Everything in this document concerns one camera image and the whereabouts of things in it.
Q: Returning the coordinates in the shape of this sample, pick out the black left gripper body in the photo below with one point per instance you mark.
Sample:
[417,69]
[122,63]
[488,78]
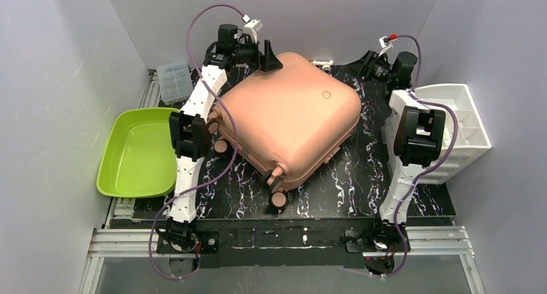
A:
[262,55]

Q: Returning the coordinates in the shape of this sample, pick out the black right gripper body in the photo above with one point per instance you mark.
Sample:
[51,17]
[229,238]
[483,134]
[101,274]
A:
[367,65]

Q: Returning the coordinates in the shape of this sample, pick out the pink hard shell suitcase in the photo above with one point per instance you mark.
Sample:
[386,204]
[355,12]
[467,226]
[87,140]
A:
[286,123]

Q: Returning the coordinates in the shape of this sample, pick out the white divided organizer box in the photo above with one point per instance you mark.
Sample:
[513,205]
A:
[471,140]

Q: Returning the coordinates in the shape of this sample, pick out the lime green plastic basin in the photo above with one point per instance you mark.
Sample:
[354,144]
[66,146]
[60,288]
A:
[138,160]

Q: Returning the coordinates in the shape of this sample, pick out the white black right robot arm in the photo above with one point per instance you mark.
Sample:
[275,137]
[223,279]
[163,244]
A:
[414,136]

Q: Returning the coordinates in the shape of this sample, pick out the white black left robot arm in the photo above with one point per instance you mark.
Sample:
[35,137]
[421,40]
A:
[189,127]

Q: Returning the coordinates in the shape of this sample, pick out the clear screw assortment box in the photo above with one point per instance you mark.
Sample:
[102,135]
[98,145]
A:
[175,82]

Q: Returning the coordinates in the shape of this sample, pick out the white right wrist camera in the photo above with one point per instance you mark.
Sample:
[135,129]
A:
[386,43]

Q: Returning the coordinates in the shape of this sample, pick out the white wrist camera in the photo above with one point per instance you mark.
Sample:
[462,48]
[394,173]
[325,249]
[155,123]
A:
[386,43]
[251,28]

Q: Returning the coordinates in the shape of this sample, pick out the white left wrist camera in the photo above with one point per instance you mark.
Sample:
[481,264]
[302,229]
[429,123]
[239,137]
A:
[251,28]

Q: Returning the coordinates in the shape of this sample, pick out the aluminium base frame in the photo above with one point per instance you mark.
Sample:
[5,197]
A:
[283,255]

